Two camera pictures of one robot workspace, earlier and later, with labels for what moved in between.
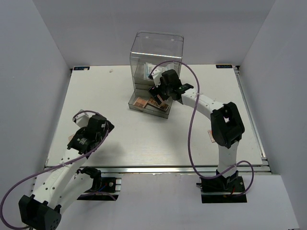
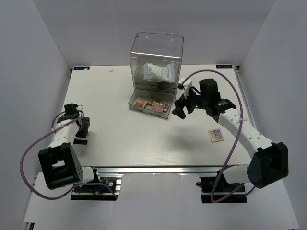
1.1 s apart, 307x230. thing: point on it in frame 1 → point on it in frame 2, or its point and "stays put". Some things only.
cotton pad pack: [174, 66] → [168, 73]
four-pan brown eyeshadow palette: [140, 102] stays put
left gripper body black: [108, 127] → [83, 129]
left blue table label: [81, 68] stays put
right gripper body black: [162, 90] → [193, 101]
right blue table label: [224, 66] stays put
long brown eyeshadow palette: [152, 101] stays put
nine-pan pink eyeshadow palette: [165, 105] → [158, 107]
